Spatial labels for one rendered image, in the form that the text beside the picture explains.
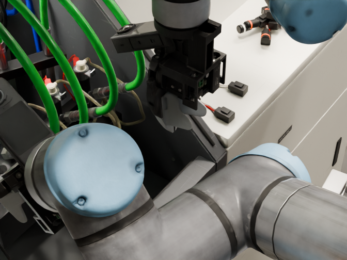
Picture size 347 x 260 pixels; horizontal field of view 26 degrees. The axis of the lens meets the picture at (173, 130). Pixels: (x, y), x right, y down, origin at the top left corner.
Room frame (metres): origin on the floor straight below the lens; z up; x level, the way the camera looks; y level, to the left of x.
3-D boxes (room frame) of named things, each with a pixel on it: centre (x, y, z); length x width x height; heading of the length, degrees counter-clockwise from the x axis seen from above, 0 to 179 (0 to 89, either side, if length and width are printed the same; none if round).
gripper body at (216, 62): (0.80, -0.02, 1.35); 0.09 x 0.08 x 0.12; 54
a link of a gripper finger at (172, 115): (0.79, 0.00, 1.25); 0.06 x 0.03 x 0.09; 54
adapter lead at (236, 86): (1.18, -0.09, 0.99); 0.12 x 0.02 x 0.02; 56
